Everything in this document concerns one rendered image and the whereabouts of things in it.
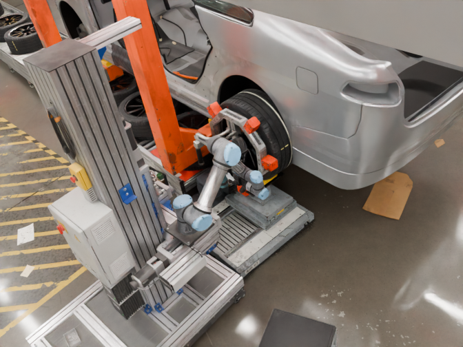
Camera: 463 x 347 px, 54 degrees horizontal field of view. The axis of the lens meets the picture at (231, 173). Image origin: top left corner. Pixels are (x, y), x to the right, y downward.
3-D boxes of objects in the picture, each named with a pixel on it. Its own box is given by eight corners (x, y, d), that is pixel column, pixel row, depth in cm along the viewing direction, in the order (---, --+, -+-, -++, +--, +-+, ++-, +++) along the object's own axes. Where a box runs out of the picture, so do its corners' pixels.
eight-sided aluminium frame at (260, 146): (271, 187, 333) (264, 126, 298) (264, 192, 330) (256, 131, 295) (222, 158, 367) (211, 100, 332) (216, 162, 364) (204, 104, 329)
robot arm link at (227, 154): (193, 222, 273) (229, 138, 262) (208, 234, 263) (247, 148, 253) (178, 220, 264) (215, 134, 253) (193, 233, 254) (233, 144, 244)
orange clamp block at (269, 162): (269, 161, 318) (278, 166, 313) (261, 167, 315) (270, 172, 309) (268, 153, 314) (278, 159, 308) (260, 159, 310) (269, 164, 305)
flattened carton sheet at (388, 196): (415, 178, 401) (416, 175, 399) (398, 220, 367) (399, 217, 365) (381, 170, 414) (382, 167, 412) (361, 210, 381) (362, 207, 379)
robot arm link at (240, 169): (195, 142, 261) (235, 177, 299) (207, 149, 254) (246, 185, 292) (207, 126, 262) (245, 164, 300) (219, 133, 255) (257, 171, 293)
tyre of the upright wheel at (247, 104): (289, 180, 357) (307, 124, 304) (268, 196, 347) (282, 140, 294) (233, 131, 383) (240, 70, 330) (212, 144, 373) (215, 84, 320)
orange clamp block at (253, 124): (257, 129, 309) (261, 123, 301) (249, 135, 305) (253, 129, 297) (251, 122, 310) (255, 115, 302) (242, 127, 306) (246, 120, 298)
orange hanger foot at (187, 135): (236, 136, 397) (231, 102, 375) (189, 166, 374) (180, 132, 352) (224, 129, 408) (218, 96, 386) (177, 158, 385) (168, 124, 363)
